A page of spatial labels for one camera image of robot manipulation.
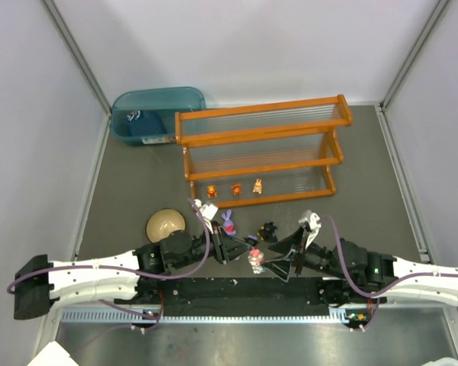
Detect beige round bowl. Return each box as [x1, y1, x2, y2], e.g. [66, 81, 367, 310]
[145, 208, 186, 242]

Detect grey slotted cable duct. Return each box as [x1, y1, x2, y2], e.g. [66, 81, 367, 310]
[61, 307, 366, 324]

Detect white object bottom left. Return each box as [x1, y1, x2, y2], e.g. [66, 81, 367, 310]
[27, 341, 78, 366]

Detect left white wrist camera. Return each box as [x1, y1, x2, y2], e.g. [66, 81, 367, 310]
[194, 199, 218, 221]

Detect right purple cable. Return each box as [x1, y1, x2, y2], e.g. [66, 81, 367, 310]
[320, 215, 458, 332]

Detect orange wooden shelf rack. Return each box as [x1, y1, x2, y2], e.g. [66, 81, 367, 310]
[175, 95, 353, 208]

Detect black purple small toy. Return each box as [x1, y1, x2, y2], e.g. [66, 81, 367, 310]
[244, 235, 259, 246]

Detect orange tiger toy figure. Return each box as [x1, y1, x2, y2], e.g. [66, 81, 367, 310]
[231, 183, 241, 196]

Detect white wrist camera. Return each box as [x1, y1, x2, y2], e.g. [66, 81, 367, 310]
[194, 199, 218, 221]
[298, 210, 321, 249]

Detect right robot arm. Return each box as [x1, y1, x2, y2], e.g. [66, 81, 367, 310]
[262, 223, 458, 307]

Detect blue cap in bin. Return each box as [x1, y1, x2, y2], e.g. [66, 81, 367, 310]
[124, 110, 166, 136]

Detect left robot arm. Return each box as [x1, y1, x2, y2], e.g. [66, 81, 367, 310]
[7, 223, 258, 320]

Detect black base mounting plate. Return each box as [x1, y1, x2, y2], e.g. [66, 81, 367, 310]
[114, 278, 368, 316]

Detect pink rabbit toy figure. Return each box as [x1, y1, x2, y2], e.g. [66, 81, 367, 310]
[247, 249, 266, 275]

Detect purple rabbit toy figure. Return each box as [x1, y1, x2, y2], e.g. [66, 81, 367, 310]
[221, 209, 236, 236]

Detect teal plastic bin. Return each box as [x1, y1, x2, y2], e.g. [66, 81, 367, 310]
[110, 86, 206, 146]

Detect yellow bear toy figure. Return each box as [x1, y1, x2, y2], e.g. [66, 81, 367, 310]
[207, 185, 218, 199]

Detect tan rabbit toy figure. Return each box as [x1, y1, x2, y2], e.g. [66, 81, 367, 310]
[253, 178, 263, 194]

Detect black spiky toy figure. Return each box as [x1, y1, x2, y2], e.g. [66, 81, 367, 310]
[257, 221, 278, 243]

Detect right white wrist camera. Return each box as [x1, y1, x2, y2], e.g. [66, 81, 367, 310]
[298, 210, 321, 249]

